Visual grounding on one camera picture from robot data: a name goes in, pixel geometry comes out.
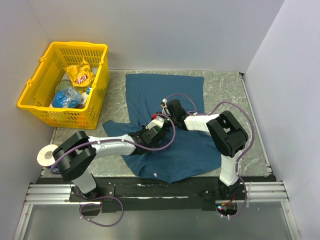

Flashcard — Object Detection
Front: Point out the blue t-shirt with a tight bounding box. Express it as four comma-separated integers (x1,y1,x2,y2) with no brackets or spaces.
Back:
102,73,221,183

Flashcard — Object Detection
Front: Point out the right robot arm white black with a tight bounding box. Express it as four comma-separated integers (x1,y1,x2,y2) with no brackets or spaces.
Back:
161,98,249,200

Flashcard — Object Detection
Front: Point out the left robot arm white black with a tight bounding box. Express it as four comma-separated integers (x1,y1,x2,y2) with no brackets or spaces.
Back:
52,126,166,201

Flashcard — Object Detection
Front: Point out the small white bottle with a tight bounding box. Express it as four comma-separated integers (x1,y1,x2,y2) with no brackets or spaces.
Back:
80,87,92,105

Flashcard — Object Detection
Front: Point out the blue plastic bag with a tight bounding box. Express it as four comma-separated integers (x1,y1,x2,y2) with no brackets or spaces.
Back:
51,87,82,109

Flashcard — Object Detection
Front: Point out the yellow snack bag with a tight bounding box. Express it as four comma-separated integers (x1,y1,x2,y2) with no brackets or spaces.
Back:
64,57,96,88

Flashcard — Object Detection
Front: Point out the toilet paper roll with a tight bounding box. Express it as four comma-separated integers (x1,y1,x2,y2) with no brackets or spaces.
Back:
36,144,58,170

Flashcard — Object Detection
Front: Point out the yellow plastic basket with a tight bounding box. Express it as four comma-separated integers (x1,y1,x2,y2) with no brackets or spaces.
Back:
17,41,110,130

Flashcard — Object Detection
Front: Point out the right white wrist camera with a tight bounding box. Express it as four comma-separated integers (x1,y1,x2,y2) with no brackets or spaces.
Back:
160,98,171,116

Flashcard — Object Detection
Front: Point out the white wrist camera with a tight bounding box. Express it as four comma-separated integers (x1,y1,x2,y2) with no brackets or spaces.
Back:
160,98,171,116
145,114,165,130

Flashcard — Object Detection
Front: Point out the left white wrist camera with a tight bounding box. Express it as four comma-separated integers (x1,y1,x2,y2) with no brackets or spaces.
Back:
145,114,165,130

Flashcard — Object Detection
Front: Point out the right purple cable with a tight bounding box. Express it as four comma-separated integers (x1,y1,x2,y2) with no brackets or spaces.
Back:
163,93,256,221

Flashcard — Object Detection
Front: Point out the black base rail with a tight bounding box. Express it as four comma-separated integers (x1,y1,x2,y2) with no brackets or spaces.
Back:
37,176,276,214

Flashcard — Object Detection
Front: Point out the aluminium frame rail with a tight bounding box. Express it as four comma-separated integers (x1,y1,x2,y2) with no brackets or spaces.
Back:
13,181,83,240

